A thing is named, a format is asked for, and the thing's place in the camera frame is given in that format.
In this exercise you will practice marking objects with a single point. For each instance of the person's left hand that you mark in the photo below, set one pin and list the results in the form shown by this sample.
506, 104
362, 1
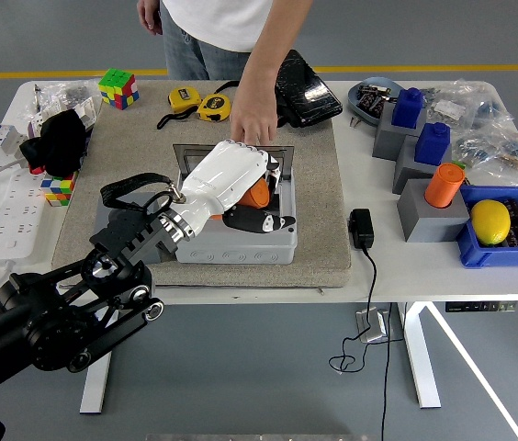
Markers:
254, 115

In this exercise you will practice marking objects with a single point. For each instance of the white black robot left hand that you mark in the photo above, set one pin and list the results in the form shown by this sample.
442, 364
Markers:
222, 177

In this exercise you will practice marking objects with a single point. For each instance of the person's right hand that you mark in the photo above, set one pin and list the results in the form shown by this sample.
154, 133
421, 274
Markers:
150, 16

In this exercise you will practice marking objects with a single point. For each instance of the orange cylinder battery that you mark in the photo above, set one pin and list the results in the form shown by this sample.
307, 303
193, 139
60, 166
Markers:
256, 195
442, 186

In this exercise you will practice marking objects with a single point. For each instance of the grey electrical box with lid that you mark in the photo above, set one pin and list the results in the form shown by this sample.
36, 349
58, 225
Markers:
240, 250

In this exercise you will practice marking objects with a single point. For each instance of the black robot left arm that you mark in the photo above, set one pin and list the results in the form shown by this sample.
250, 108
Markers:
57, 317

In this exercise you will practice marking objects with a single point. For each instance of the person's left forearm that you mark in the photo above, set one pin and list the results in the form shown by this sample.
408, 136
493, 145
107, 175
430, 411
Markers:
273, 46

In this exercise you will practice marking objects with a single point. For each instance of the grey-brown mat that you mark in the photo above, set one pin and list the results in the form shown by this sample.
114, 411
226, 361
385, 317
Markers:
250, 133

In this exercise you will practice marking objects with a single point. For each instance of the yellow tape measure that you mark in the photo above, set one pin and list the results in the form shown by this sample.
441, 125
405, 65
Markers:
214, 108
184, 98

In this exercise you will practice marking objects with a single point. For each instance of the person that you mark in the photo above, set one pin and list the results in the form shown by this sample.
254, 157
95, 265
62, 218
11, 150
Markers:
213, 27

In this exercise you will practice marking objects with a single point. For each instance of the large colourful puzzle cube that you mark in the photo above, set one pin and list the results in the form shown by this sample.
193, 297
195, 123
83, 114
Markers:
119, 89

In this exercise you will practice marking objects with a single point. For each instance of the small metal screws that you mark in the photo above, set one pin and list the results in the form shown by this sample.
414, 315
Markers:
355, 121

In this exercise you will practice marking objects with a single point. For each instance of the blue-grey shallow dish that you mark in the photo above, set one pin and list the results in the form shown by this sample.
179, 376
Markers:
355, 98

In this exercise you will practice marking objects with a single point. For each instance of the clear bags of small parts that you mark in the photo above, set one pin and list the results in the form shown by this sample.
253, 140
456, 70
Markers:
70, 92

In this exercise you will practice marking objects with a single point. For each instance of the dark component pack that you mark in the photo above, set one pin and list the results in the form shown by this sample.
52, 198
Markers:
371, 101

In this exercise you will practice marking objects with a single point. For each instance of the grey holder block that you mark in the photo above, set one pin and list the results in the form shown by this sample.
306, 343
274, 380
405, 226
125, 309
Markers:
408, 170
429, 225
390, 138

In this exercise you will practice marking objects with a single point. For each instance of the black power adapter plug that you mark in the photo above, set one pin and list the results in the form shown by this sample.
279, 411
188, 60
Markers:
362, 229

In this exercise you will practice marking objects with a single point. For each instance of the blue square bottle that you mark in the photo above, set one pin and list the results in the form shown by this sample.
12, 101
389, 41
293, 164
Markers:
432, 144
408, 110

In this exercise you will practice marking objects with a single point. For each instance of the black cloth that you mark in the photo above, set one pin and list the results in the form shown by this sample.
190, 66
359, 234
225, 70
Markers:
61, 142

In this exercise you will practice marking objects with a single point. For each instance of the small colourful puzzle cube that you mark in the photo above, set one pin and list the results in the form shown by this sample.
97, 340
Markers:
57, 190

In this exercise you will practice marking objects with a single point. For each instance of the clear bag of white parts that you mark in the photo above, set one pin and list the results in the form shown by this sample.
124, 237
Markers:
447, 109

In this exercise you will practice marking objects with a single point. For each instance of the white power strip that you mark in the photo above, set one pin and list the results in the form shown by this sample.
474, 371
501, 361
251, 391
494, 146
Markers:
15, 216

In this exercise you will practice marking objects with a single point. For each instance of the small green part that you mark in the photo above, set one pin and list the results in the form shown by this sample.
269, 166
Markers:
459, 164

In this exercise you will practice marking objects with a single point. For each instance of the white table leg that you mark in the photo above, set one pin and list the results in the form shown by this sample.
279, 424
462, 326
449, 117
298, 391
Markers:
420, 358
98, 376

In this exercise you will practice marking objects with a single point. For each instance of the clear bag of blue parts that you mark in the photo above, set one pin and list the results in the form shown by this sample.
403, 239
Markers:
491, 110

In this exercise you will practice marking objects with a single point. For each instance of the clear bag of resistors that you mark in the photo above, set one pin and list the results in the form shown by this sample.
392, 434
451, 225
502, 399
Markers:
502, 151

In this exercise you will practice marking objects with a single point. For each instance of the yellow lemon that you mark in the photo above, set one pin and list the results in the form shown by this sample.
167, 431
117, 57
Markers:
491, 222

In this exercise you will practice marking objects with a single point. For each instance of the blue plastic bin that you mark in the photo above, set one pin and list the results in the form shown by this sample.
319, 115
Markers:
493, 257

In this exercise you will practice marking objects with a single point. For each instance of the black table control panel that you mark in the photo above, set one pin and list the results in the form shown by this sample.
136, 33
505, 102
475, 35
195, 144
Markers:
479, 307

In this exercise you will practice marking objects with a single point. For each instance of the silver metal bracket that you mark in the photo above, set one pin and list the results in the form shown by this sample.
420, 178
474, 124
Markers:
374, 326

